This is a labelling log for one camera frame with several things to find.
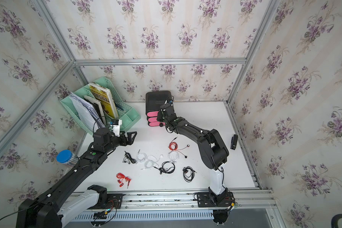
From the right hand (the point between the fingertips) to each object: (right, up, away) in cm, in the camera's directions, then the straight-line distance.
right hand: (160, 113), depth 93 cm
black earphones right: (+17, -36, -10) cm, 41 cm away
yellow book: (-37, +12, -1) cm, 39 cm away
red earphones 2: (-23, -37, -11) cm, 45 cm away
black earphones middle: (+2, -35, -10) cm, 36 cm away
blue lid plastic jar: (-45, -22, -24) cm, 55 cm away
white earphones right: (+8, -28, -3) cm, 29 cm away
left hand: (-16, -12, -13) cm, 23 cm away
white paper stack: (-45, -2, -7) cm, 45 cm away
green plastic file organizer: (-25, -2, +8) cm, 26 cm away
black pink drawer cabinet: (-5, +9, +5) cm, 11 cm away
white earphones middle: (-6, -30, -5) cm, 31 cm away
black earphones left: (-20, -28, -4) cm, 35 cm away
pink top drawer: (-7, 0, 0) cm, 7 cm away
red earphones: (+8, -23, +2) cm, 24 cm away
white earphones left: (-12, -29, -3) cm, 31 cm away
